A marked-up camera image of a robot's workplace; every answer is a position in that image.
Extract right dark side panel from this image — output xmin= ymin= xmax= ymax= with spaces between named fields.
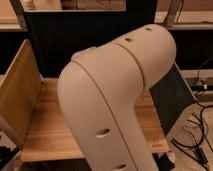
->
xmin=150 ymin=64 xmax=196 ymax=138

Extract left wooden side panel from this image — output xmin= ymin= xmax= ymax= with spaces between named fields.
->
xmin=0 ymin=39 xmax=42 ymax=149

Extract black floor cables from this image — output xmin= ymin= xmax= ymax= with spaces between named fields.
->
xmin=170 ymin=99 xmax=213 ymax=165

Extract black back panel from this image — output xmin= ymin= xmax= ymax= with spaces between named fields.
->
xmin=24 ymin=0 xmax=158 ymax=77

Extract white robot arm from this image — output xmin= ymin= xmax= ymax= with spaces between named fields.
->
xmin=57 ymin=24 xmax=176 ymax=171

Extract power strip on floor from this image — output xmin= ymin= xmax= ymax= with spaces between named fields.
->
xmin=187 ymin=77 xmax=213 ymax=91

